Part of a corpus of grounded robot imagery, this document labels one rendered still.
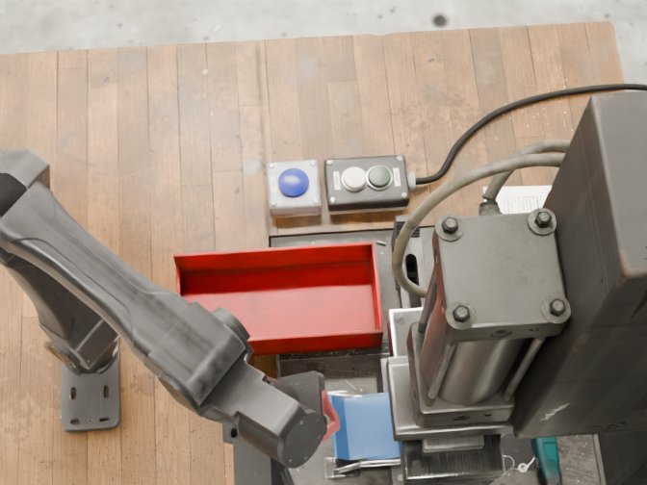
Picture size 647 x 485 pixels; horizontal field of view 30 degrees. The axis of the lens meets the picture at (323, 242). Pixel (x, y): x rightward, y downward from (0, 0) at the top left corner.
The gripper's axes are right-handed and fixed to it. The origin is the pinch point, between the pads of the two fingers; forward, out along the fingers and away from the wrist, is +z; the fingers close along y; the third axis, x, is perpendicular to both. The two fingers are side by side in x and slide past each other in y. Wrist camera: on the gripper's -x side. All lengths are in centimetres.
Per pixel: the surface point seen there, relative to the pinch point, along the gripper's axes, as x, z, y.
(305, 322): 16.7, 13.0, -8.8
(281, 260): 24.4, 9.8, -9.9
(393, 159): 37.7, 17.8, 3.1
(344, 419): 1.9, 6.7, -0.8
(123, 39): 116, 74, -87
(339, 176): 35.6, 14.0, -3.0
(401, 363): 2.9, -6.5, 13.3
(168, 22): 120, 79, -79
